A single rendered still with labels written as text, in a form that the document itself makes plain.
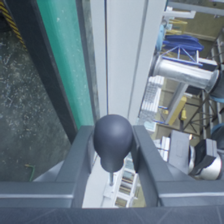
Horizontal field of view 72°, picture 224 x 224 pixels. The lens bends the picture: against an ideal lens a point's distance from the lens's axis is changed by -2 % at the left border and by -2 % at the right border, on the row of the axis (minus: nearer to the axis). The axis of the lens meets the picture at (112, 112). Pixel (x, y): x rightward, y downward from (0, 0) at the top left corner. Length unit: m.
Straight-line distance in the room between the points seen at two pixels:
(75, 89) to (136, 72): 0.10
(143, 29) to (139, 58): 0.04
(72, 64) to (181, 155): 0.37
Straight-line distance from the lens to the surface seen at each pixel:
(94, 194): 0.32
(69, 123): 0.24
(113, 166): 0.18
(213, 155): 0.41
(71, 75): 0.17
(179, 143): 0.47
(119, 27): 0.21
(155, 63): 0.83
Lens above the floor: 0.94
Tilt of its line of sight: 10 degrees down
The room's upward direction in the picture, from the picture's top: 105 degrees clockwise
